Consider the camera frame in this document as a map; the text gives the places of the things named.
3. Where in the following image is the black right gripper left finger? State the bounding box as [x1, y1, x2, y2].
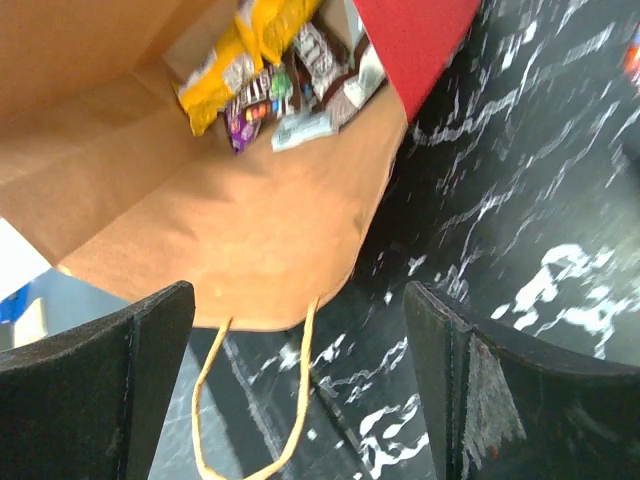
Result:
[1, 281, 195, 479]

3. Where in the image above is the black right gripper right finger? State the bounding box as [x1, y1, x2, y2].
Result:
[403, 282, 639, 479]

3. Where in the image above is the red brown paper bag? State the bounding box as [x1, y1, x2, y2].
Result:
[0, 0, 484, 480]

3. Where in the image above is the purple candy packet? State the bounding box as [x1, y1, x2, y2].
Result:
[224, 108, 262, 154]

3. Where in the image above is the pale green snack packet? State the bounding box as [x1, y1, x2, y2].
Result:
[271, 112, 338, 152]

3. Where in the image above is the silver brown chocolate packet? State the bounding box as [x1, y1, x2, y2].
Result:
[292, 22, 386, 130]

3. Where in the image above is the brown candy packet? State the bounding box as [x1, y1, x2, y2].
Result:
[229, 63, 302, 123]

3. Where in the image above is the yellow snack bag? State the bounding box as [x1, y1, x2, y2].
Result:
[175, 0, 320, 136]

